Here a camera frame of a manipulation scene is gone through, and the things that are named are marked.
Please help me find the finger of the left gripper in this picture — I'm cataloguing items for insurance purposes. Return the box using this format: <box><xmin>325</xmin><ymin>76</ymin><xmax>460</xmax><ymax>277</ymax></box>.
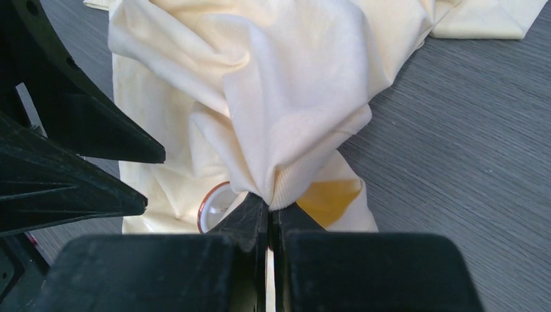
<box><xmin>1</xmin><ymin>1</ymin><xmax>166</xmax><ymax>163</ymax></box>
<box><xmin>1</xmin><ymin>114</ymin><xmax>147</xmax><ymax>236</ymax></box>

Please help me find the round white brooch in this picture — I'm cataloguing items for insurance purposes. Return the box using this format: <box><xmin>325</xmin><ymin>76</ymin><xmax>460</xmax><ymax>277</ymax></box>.
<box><xmin>197</xmin><ymin>181</ymin><xmax>238</xmax><ymax>233</ymax></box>

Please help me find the cream yellow garment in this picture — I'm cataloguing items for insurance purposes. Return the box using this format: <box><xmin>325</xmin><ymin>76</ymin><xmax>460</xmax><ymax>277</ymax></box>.
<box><xmin>86</xmin><ymin>1</ymin><xmax>545</xmax><ymax>234</ymax></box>

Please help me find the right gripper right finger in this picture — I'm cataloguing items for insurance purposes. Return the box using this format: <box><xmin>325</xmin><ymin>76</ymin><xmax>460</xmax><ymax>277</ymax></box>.
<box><xmin>271</xmin><ymin>204</ymin><xmax>483</xmax><ymax>311</ymax></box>

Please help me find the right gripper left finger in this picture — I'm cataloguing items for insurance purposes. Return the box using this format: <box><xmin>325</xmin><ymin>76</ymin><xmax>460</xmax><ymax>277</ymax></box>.
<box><xmin>31</xmin><ymin>194</ymin><xmax>268</xmax><ymax>311</ymax></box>

